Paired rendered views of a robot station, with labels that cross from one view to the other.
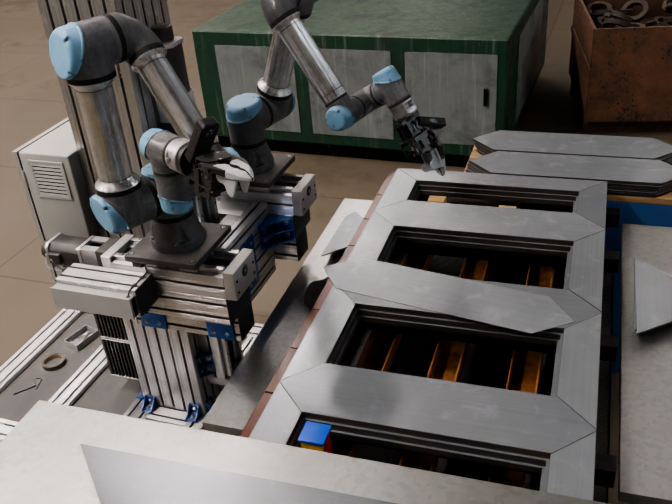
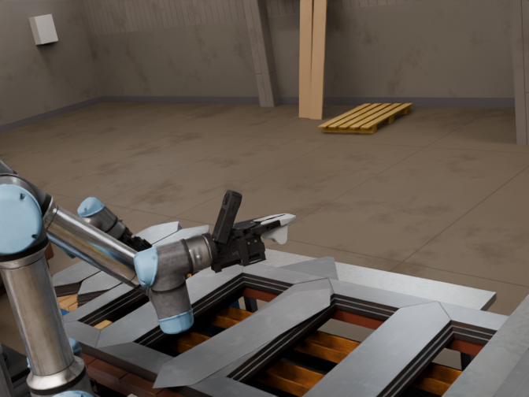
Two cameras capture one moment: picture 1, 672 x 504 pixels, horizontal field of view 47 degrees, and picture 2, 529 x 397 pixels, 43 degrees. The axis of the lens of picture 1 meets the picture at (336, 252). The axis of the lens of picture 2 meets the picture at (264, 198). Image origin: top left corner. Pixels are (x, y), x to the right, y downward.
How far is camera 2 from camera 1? 1.72 m
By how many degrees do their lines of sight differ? 61
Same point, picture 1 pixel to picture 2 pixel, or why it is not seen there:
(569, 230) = (228, 271)
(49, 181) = not seen: outside the picture
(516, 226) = (200, 288)
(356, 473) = (504, 343)
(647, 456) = not seen: hidden behind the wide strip
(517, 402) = (397, 322)
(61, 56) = (15, 222)
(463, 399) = (382, 343)
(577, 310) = (319, 285)
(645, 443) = not seen: hidden behind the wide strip
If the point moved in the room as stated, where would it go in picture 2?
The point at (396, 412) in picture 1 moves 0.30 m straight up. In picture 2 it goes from (379, 374) to (366, 278)
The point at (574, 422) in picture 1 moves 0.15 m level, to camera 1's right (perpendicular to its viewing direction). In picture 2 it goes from (427, 306) to (433, 285)
